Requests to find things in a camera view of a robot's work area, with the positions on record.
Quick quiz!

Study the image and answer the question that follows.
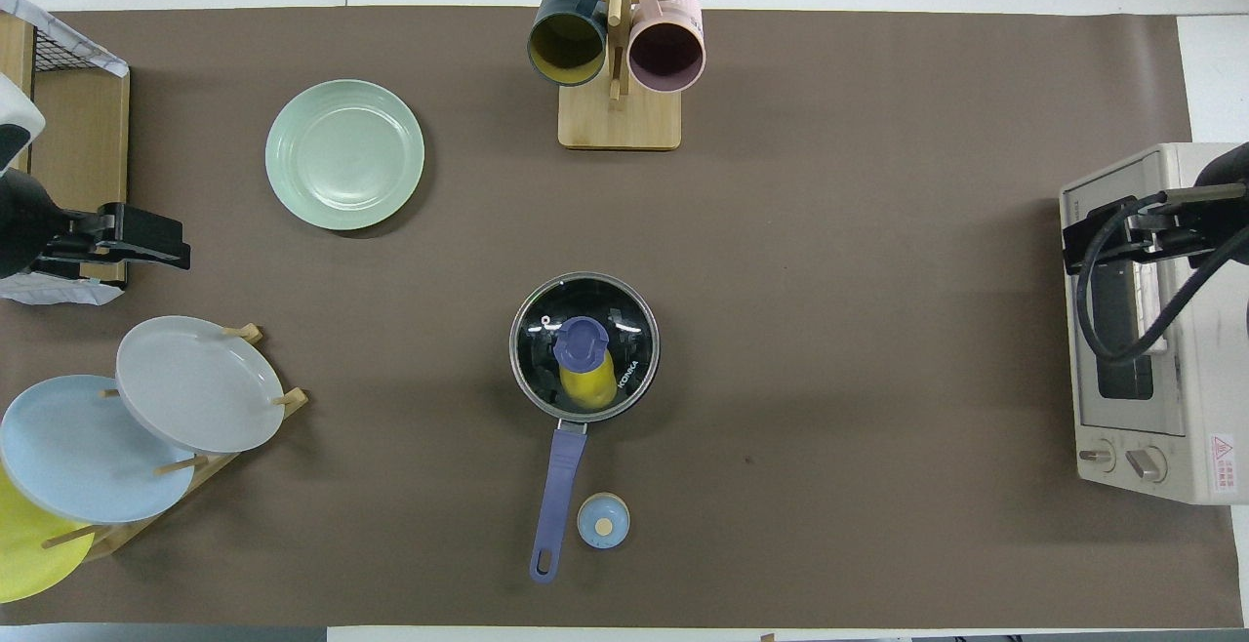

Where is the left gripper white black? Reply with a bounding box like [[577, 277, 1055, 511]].
[[34, 203, 192, 280]]

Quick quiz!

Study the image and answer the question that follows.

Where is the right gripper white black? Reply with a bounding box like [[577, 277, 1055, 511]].
[[1062, 195, 1206, 277]]

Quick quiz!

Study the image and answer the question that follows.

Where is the glass lid with blue knob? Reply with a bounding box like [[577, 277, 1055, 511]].
[[509, 272, 661, 423]]

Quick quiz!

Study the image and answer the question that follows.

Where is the yellow potato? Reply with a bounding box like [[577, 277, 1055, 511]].
[[559, 349, 618, 411]]

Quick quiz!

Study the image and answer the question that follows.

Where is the grey plate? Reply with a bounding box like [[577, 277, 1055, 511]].
[[115, 316, 287, 455]]

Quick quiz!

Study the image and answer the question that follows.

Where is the light blue plate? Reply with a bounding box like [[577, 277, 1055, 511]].
[[0, 375, 196, 525]]

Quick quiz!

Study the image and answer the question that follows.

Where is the light green plate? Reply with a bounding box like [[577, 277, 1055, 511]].
[[265, 79, 426, 231]]

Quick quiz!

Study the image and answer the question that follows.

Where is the wooden plate rack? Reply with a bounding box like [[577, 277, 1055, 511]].
[[39, 323, 309, 562]]

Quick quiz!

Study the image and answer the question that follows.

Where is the yellow plate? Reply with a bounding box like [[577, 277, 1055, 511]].
[[0, 466, 96, 604]]

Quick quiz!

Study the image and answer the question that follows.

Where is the white crumpled sheet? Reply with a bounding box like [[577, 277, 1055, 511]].
[[0, 269, 125, 307]]

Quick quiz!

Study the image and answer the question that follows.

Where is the brown wooden board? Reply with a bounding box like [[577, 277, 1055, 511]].
[[27, 66, 131, 284]]

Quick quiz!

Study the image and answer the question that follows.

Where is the beige toaster oven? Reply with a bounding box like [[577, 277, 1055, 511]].
[[1059, 142, 1249, 506]]

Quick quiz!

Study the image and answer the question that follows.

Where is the light wooden board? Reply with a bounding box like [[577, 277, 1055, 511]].
[[0, 13, 37, 101]]

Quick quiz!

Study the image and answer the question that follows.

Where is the white patterned cloth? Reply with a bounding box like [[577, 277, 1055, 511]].
[[0, 0, 130, 78]]

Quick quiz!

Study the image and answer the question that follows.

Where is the brown table mat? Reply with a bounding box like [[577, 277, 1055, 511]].
[[0, 6, 1245, 628]]

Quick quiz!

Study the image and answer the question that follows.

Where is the pink mug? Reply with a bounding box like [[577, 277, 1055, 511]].
[[627, 0, 706, 95]]

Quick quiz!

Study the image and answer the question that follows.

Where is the wooden mug tree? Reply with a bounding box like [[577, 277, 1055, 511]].
[[524, 0, 714, 151]]

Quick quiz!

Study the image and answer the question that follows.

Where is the dark teal mug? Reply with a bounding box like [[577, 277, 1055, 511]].
[[527, 0, 611, 88]]

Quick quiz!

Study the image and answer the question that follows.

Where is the small blue round timer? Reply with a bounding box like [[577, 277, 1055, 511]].
[[577, 493, 631, 550]]

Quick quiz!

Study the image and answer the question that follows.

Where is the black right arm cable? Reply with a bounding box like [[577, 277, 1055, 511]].
[[1073, 191, 1249, 365]]

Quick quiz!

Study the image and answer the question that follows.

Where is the black wire basket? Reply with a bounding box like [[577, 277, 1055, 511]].
[[29, 22, 123, 77]]

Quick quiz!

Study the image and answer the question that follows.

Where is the dark saucepan with purple handle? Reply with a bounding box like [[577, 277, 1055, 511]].
[[508, 272, 661, 584]]

